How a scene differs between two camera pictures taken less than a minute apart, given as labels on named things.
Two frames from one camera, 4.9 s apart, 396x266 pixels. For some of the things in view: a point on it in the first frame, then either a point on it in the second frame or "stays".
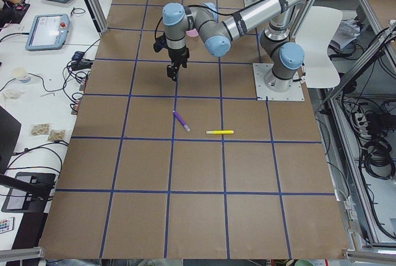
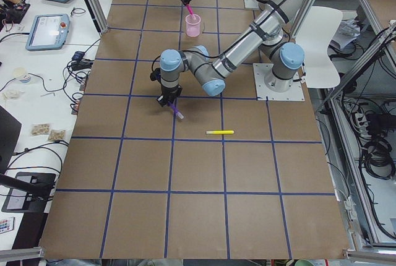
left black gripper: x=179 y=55 -> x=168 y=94
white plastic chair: x=314 y=36 stays
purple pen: x=181 y=121 -> x=176 y=109
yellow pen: x=219 y=132 stays
